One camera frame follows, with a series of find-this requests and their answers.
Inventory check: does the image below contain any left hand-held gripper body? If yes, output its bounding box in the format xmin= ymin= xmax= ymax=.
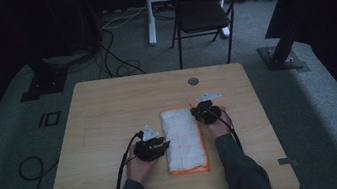
xmin=129 ymin=122 xmax=168 ymax=165

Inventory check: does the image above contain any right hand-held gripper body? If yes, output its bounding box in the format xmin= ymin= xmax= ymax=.
xmin=191 ymin=91 xmax=227 ymax=127

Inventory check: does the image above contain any white cloth with orange edge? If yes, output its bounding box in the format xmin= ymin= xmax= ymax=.
xmin=158 ymin=102 xmax=212 ymax=179

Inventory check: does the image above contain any person's right hand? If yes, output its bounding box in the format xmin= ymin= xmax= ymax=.
xmin=203 ymin=105 xmax=235 ymax=141

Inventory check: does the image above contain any person's left hand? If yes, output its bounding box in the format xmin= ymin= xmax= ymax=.
xmin=122 ymin=141 xmax=163 ymax=186

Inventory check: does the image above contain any grey round table grommet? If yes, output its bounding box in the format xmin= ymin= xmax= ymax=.
xmin=186 ymin=76 xmax=200 ymax=87

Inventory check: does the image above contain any black folding chair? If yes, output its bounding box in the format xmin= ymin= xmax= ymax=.
xmin=164 ymin=0 xmax=255 ymax=72

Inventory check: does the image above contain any right hand-held gripper black cable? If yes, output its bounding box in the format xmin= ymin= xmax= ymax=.
xmin=212 ymin=110 xmax=244 ymax=155

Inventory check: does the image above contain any hand-held gripper black cable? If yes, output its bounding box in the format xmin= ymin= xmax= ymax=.
xmin=104 ymin=130 xmax=153 ymax=189
xmin=212 ymin=110 xmax=244 ymax=155

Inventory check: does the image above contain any left hand-held gripper black cable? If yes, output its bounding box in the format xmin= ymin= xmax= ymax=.
xmin=104 ymin=130 xmax=153 ymax=189

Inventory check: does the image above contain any black stand with base plate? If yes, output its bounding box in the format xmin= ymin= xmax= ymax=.
xmin=255 ymin=28 xmax=312 ymax=79
xmin=14 ymin=52 xmax=73 ymax=103

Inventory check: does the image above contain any black floor cable bundle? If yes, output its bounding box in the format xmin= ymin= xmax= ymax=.
xmin=91 ymin=21 xmax=148 ymax=83

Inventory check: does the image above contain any white desk frame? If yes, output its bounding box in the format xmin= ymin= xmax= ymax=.
xmin=141 ymin=0 xmax=241 ymax=51

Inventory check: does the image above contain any white floor cable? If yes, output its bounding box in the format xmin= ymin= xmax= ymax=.
xmin=99 ymin=5 xmax=151 ymax=32

